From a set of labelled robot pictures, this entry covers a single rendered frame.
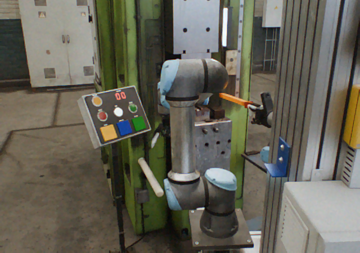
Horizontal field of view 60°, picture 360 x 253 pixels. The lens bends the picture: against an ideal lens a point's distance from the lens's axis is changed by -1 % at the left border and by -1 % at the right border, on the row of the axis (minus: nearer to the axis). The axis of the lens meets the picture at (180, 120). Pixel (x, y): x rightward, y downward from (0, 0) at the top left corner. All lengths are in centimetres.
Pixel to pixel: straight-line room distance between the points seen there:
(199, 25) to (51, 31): 544
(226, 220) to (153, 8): 134
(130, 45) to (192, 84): 104
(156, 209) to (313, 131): 186
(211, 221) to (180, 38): 114
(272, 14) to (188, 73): 815
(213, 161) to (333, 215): 156
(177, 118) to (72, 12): 621
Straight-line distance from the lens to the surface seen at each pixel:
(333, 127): 79
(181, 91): 102
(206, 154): 216
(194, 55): 200
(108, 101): 177
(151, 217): 251
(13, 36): 793
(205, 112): 212
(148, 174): 204
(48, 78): 731
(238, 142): 251
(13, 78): 807
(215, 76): 105
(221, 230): 124
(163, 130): 157
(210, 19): 203
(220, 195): 117
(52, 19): 717
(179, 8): 195
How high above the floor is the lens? 161
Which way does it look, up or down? 19 degrees down
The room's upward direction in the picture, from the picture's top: straight up
